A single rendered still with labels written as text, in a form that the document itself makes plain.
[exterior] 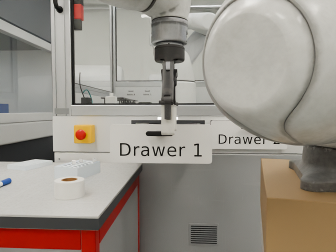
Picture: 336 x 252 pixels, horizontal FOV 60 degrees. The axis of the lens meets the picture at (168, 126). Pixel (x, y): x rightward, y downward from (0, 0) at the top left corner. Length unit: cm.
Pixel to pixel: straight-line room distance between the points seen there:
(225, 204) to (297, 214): 82
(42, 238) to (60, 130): 65
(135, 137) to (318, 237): 55
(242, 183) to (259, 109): 97
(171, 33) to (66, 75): 65
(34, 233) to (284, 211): 49
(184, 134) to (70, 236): 39
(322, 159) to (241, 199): 77
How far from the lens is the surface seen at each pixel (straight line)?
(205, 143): 82
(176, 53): 71
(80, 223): 63
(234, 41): 26
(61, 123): 126
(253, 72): 25
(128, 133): 83
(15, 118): 168
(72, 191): 73
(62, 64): 127
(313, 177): 46
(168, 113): 65
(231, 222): 125
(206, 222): 124
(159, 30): 72
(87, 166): 95
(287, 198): 41
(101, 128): 120
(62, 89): 126
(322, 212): 42
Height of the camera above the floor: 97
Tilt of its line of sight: 3 degrees down
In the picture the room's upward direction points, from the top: straight up
